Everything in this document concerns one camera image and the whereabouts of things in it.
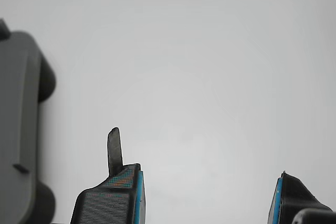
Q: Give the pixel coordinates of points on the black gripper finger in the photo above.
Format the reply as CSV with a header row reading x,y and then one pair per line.
x,y
105,205
291,195

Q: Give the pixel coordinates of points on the grey frame holder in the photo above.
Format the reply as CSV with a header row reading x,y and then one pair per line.
x,y
15,103

